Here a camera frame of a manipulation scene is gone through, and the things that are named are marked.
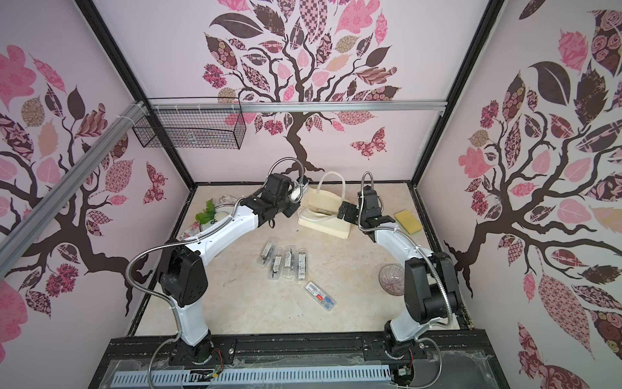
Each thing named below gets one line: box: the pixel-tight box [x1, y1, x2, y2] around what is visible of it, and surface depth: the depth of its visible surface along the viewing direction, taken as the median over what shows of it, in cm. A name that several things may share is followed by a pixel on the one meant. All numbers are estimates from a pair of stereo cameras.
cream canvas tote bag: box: [298, 170, 351, 240], surface depth 99 cm
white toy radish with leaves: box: [195, 197, 217, 231], surface depth 106 cm
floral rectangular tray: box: [179, 194, 241, 240], surface depth 107 cm
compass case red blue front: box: [304, 280, 337, 313], surface depth 85 cm
